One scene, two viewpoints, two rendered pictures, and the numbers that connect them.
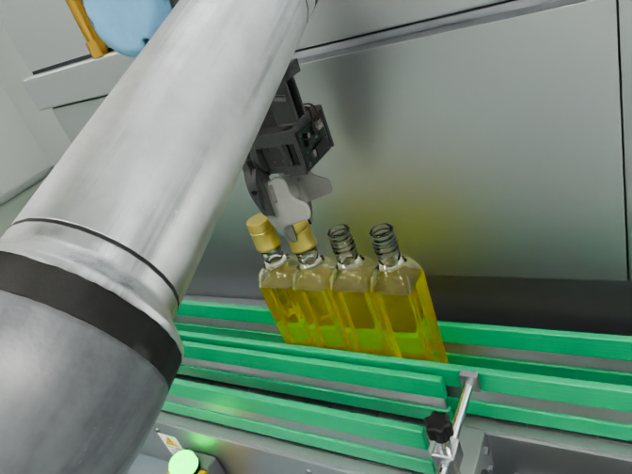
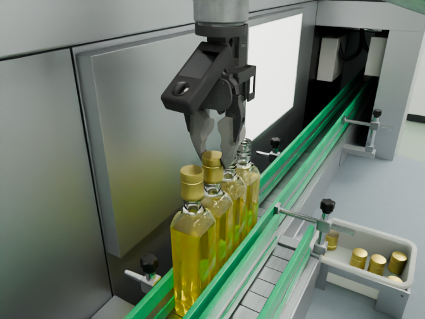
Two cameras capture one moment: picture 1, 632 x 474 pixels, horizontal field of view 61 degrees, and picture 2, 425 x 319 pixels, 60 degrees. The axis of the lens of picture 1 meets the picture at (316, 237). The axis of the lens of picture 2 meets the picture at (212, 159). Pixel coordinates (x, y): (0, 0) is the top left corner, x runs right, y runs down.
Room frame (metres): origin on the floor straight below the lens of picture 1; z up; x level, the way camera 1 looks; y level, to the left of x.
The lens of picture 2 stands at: (0.68, 0.53, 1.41)
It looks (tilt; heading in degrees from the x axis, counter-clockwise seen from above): 27 degrees down; 263
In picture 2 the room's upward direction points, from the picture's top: straight up
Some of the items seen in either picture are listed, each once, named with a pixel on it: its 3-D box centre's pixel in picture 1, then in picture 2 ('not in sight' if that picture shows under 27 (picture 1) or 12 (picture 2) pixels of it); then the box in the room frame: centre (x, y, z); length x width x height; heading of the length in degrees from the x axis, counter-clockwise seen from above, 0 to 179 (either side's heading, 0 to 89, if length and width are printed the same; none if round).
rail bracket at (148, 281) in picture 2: not in sight; (142, 284); (0.74, 0.06, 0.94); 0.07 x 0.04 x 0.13; 142
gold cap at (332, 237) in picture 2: not in sight; (331, 240); (0.27, -0.18, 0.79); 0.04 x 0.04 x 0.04
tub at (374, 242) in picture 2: not in sight; (359, 261); (0.24, -0.09, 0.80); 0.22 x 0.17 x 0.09; 142
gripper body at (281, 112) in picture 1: (275, 119); (222, 67); (0.59, 0.00, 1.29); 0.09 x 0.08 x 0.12; 52
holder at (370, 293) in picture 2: not in sight; (346, 260); (0.26, -0.11, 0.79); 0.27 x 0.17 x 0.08; 142
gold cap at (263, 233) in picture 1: (263, 232); (191, 182); (0.65, 0.06, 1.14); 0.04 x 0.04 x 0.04
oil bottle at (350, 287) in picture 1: (371, 323); (227, 225); (0.58, -0.03, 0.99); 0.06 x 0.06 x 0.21; 53
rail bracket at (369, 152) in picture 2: not in sight; (363, 139); (0.00, -0.57, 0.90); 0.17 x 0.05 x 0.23; 142
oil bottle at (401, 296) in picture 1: (410, 326); (240, 209); (0.54, -0.07, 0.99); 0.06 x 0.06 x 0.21; 51
